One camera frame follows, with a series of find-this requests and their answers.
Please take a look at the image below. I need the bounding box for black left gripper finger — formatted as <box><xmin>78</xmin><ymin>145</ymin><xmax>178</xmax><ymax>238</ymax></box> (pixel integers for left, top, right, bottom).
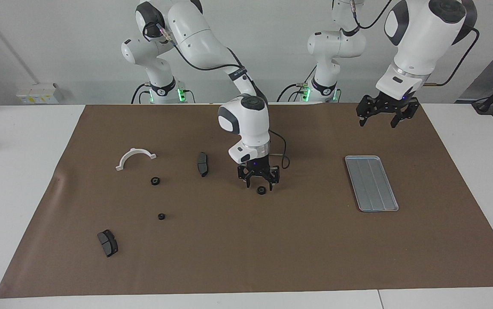
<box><xmin>391</xmin><ymin>100</ymin><xmax>420</xmax><ymax>128</ymax></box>
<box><xmin>357</xmin><ymin>97</ymin><xmax>377</xmax><ymax>127</ymax></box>

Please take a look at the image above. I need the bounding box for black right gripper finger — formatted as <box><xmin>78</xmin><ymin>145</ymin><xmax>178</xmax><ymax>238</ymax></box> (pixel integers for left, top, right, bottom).
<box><xmin>237</xmin><ymin>165</ymin><xmax>253</xmax><ymax>188</ymax></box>
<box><xmin>264</xmin><ymin>167</ymin><xmax>280</xmax><ymax>191</ymax></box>

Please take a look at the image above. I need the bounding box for silver metal ribbed tray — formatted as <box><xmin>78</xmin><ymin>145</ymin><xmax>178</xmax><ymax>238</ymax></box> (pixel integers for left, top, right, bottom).
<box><xmin>344</xmin><ymin>155</ymin><xmax>400</xmax><ymax>212</ymax></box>

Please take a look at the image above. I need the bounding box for long dark grey brake pad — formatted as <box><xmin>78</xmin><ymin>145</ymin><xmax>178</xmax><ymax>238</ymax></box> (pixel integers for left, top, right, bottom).
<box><xmin>197</xmin><ymin>151</ymin><xmax>209</xmax><ymax>178</ymax></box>

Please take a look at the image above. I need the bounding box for brown paper table mat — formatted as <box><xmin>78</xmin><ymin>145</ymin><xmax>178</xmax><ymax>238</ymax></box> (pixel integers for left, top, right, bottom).
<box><xmin>0</xmin><ymin>102</ymin><xmax>493</xmax><ymax>299</ymax></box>

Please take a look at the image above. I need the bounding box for short dark grey brake pad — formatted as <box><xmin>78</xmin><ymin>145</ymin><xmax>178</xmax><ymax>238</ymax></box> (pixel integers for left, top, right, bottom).
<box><xmin>97</xmin><ymin>230</ymin><xmax>119</xmax><ymax>258</ymax></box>

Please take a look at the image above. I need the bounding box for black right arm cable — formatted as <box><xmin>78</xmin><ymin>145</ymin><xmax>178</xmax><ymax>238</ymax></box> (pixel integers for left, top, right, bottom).
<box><xmin>143</xmin><ymin>21</ymin><xmax>291</xmax><ymax>170</ymax></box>

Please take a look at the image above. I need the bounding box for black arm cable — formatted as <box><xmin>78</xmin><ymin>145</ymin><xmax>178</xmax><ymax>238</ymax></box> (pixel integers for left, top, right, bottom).
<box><xmin>332</xmin><ymin>0</ymin><xmax>481</xmax><ymax>86</ymax></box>
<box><xmin>143</xmin><ymin>21</ymin><xmax>291</xmax><ymax>170</ymax></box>

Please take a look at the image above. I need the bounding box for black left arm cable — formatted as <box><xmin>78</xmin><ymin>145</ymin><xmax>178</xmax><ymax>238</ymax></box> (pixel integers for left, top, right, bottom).
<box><xmin>332</xmin><ymin>0</ymin><xmax>481</xmax><ymax>86</ymax></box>

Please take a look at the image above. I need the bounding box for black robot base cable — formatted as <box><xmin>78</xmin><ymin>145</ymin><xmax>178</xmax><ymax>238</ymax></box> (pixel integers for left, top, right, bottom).
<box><xmin>131</xmin><ymin>84</ymin><xmax>150</xmax><ymax>104</ymax></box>
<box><xmin>277</xmin><ymin>84</ymin><xmax>305</xmax><ymax>103</ymax></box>

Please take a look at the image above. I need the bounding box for white curved plastic bracket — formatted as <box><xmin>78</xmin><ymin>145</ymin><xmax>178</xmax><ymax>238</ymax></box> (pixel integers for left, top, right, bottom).
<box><xmin>115</xmin><ymin>147</ymin><xmax>157</xmax><ymax>172</ymax></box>

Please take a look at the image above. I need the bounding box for white wall socket box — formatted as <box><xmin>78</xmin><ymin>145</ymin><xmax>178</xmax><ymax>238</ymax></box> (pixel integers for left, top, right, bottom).
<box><xmin>16</xmin><ymin>83</ymin><xmax>63</xmax><ymax>105</ymax></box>

